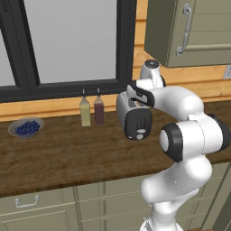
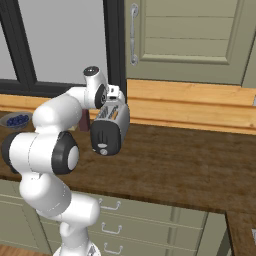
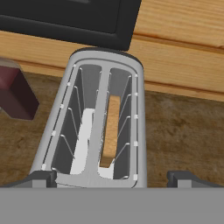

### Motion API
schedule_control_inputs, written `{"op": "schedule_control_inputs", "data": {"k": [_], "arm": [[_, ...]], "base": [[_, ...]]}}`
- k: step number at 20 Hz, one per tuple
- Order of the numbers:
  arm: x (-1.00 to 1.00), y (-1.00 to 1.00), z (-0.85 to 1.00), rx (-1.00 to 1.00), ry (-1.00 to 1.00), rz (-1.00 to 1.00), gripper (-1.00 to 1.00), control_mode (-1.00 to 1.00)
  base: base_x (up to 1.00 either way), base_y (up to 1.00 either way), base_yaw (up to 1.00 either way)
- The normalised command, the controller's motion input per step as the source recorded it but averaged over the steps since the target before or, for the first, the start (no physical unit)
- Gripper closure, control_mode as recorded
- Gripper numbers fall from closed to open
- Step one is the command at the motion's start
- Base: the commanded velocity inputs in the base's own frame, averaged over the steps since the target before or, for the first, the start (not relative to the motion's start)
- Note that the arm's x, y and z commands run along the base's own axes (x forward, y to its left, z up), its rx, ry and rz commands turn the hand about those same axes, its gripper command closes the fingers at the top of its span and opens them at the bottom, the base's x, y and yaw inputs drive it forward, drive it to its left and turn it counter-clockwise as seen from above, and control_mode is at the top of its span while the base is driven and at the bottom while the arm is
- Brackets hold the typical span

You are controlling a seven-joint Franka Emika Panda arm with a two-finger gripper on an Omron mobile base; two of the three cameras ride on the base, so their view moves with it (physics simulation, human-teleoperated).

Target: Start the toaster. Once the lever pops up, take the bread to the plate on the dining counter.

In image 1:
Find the black framed window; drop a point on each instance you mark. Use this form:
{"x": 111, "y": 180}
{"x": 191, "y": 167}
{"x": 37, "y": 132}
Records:
{"x": 69, "y": 39}

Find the olive wall cupboard door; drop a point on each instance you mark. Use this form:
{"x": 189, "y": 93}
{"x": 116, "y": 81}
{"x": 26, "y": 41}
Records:
{"x": 210, "y": 30}

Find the silver and black toaster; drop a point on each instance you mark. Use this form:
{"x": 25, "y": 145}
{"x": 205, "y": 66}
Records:
{"x": 132, "y": 120}

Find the white wall socket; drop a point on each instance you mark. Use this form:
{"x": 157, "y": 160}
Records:
{"x": 228, "y": 72}

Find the olive base cupboard panel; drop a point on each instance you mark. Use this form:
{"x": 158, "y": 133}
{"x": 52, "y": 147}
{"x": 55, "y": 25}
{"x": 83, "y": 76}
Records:
{"x": 210, "y": 195}

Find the yellow oil bottle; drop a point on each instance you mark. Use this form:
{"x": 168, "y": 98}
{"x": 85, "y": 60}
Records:
{"x": 85, "y": 115}

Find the olive wall cupboard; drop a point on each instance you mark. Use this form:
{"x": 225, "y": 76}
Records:
{"x": 158, "y": 30}

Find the olive base drawer stack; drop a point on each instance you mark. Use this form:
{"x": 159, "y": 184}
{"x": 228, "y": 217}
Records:
{"x": 114, "y": 201}

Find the grey bowl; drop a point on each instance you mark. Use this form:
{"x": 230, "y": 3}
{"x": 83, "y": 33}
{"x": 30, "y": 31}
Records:
{"x": 13, "y": 132}

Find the blueberries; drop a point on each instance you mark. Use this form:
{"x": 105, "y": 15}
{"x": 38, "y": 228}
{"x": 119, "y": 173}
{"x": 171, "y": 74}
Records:
{"x": 27, "y": 127}

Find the olive drawer front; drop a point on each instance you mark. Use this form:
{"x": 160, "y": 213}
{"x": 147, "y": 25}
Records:
{"x": 45, "y": 202}

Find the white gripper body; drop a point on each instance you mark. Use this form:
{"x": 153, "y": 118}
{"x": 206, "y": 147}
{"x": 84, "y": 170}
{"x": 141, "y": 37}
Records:
{"x": 130, "y": 90}

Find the olive base cupboard door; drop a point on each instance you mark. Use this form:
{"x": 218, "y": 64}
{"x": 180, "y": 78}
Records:
{"x": 36, "y": 221}

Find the dark red vinegar bottle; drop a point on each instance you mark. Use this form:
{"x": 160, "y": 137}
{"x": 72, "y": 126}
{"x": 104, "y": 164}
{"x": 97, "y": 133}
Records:
{"x": 99, "y": 114}

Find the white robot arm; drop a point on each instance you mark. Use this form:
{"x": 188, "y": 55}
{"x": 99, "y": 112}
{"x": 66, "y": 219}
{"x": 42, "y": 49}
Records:
{"x": 186, "y": 132}

